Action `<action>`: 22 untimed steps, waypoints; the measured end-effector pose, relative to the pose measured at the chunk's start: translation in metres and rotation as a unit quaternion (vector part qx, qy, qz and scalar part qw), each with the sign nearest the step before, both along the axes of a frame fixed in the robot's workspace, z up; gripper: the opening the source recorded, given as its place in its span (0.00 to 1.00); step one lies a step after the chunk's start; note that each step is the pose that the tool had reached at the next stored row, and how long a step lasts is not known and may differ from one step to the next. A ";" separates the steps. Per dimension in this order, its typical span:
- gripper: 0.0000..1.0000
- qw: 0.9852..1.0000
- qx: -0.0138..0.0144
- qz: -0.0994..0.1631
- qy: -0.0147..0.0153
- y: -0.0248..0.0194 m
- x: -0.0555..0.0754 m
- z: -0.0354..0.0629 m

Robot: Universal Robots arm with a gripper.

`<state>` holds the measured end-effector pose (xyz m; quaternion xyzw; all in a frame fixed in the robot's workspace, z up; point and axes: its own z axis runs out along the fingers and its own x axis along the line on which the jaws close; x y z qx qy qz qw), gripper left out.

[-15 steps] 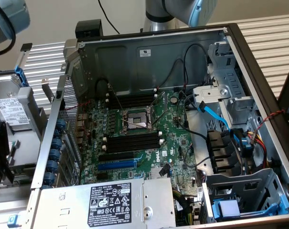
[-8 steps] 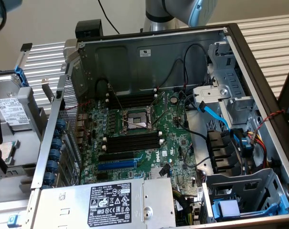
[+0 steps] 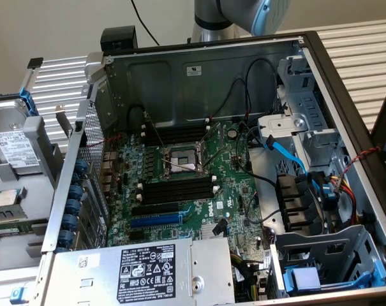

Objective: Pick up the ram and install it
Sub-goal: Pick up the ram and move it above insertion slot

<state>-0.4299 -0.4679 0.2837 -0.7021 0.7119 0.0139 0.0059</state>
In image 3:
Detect black plastic fan shroud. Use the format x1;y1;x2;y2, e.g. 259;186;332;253
275;173;324;233

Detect blue disk bracket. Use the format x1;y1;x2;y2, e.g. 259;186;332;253
19;89;39;117

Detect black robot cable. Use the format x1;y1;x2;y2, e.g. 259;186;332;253
130;0;161;46

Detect silver CPU chip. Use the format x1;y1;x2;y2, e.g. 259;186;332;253
0;187;23;208

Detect long black expansion slot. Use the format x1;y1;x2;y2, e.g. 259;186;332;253
131;202;181;217

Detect open metal PC case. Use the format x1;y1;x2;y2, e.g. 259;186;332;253
41;30;386;306

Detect red yellow power wires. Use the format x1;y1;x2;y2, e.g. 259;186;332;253
328;173;361;224

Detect blue expansion slot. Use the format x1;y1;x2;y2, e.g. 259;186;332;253
130;214;184;229

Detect grey parts rack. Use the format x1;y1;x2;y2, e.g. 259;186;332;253
0;116;66;272

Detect long black wire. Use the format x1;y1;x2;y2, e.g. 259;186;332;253
235;122;281;224

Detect grey metal disk bay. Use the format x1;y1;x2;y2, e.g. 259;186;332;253
269;224;386;296

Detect small silver heatsink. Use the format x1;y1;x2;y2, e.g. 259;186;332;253
199;222;228;240

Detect blue slot retainer row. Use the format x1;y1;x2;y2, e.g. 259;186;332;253
58;157;90;254

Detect green Dell motherboard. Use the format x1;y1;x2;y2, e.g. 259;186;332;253
105;119;273;256

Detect blue disk tray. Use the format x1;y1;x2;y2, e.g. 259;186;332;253
283;261;386;294

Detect silver corner clamp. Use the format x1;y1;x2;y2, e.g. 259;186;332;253
84;52;105;85

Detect silver hard disk white label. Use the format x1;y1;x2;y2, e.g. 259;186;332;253
0;98;43;175

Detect silver CPU socket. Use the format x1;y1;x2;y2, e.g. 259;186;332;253
159;140;212;182

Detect red black twisted wire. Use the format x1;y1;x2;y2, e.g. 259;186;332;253
85;133;122;148
334;146;382;192

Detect black looped wire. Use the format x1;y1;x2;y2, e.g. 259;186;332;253
244;58;280;125

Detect black box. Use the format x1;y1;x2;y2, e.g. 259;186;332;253
100;26;138;55

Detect silver power supply unit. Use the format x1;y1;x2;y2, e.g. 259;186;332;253
41;237;237;306

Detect blue SATA wire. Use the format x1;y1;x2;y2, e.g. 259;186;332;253
264;135;337;201

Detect blue plastic latch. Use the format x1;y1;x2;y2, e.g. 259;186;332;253
10;286;25;303

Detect metal stop bracket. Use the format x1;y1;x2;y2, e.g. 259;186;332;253
54;105;74;141

